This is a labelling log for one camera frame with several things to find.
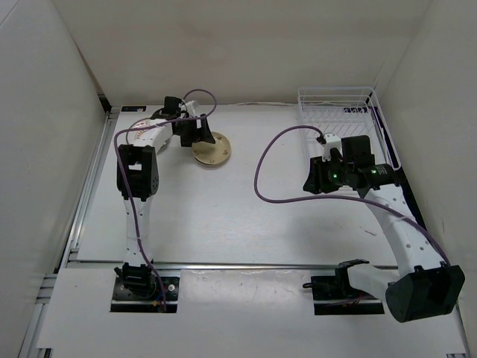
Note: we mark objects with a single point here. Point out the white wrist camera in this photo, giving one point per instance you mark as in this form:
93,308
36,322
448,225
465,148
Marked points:
190,107
329,141

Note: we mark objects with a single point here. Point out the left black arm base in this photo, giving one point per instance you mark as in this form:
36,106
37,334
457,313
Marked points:
126,301

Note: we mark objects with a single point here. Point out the orange sunburst pattern plate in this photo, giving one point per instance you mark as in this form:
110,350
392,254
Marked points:
144,132

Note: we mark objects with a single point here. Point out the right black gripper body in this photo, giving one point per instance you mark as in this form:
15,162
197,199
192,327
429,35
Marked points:
334,174

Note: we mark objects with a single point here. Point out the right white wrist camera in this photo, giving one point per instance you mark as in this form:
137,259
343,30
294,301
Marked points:
329,141

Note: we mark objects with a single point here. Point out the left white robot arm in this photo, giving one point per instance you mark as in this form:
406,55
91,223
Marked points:
138,182

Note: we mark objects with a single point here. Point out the aluminium frame rail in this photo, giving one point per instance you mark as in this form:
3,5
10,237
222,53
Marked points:
240,266

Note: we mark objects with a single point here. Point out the white front board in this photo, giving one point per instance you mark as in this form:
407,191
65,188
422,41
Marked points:
230,314

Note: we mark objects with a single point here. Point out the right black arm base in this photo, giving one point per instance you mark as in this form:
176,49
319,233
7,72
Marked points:
329,300

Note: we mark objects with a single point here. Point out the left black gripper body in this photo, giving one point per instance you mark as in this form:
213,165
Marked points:
188,132

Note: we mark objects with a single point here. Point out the white wire dish rack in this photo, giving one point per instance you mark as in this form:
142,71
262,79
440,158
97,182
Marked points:
346,112

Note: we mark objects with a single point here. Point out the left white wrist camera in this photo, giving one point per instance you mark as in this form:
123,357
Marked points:
190,107

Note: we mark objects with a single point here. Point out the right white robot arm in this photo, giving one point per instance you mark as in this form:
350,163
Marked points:
426,284

